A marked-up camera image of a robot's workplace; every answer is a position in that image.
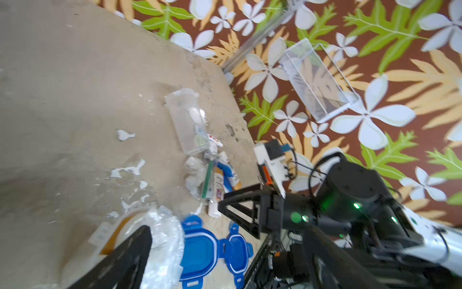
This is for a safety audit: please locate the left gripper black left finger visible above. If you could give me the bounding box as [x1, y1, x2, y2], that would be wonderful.
[70, 225, 152, 289]

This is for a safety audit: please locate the white mesh basket right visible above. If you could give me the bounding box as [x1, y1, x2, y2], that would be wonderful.
[279, 39, 360, 123]

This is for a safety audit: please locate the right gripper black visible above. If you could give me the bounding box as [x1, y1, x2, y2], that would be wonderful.
[218, 158, 404, 240]

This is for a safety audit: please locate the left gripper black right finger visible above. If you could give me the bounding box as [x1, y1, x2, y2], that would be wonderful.
[303, 225, 386, 289]

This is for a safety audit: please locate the green toothbrush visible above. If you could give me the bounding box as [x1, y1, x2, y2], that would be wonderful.
[201, 160, 217, 199]

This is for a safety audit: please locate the small white toiletry tube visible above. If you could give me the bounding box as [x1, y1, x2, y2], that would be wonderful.
[207, 169, 225, 219]

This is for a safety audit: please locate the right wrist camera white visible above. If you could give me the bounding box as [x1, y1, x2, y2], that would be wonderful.
[253, 139, 291, 199]

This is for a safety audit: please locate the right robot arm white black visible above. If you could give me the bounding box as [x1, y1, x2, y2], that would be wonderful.
[218, 153, 462, 289]

